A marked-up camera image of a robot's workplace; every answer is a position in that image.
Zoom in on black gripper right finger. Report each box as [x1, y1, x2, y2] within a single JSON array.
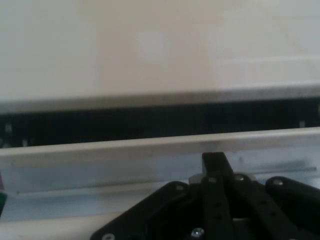
[[215, 151, 320, 240]]

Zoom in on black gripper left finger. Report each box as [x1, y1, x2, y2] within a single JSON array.
[[89, 151, 219, 240]]

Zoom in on white oven door handle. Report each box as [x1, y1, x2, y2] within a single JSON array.
[[0, 126, 320, 169]]

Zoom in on white toaster oven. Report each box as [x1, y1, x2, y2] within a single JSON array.
[[0, 0, 320, 114]]

